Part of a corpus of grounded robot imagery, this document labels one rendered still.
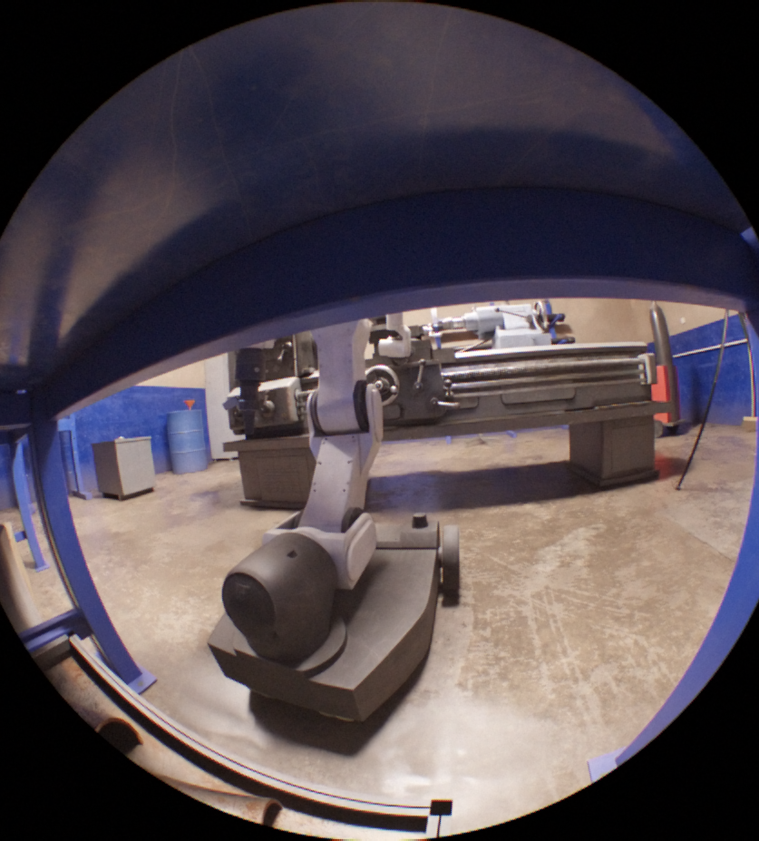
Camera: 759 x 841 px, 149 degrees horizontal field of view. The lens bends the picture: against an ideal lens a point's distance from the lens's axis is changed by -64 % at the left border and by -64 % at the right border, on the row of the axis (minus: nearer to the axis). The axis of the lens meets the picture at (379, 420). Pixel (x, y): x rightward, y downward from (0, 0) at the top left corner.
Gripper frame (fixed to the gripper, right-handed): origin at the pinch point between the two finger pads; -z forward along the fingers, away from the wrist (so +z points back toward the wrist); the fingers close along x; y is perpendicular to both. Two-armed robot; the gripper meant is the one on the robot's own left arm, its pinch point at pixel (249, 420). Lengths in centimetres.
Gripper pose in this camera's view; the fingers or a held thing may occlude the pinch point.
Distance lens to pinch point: 81.7
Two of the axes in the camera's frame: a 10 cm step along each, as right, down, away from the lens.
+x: -4.2, -0.8, 9.0
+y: -9.1, 0.2, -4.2
